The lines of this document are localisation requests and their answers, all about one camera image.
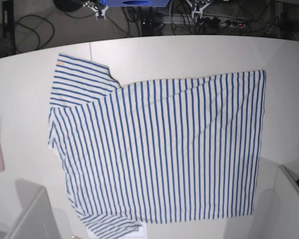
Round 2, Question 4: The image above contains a white power strip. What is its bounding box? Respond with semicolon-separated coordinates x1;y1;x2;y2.
193;14;246;29

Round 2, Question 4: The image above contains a grey bin left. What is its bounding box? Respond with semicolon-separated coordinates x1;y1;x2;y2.
0;179;61;239

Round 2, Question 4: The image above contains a grey bin right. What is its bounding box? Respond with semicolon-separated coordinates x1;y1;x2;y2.
250;166;299;239

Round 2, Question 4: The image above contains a grey bin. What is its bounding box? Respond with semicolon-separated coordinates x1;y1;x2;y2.
0;179;61;239
250;166;299;239

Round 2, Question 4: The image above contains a blue box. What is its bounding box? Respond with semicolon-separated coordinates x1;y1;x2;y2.
101;0;169;7

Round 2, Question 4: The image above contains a blue white striped T-shirt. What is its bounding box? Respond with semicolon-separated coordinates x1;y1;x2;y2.
48;54;266;239

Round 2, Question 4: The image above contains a white label plate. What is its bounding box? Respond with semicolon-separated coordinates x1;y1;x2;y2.
87;223;147;239

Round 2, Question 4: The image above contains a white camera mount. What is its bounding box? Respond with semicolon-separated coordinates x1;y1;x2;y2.
90;5;109;20
186;0;212;18

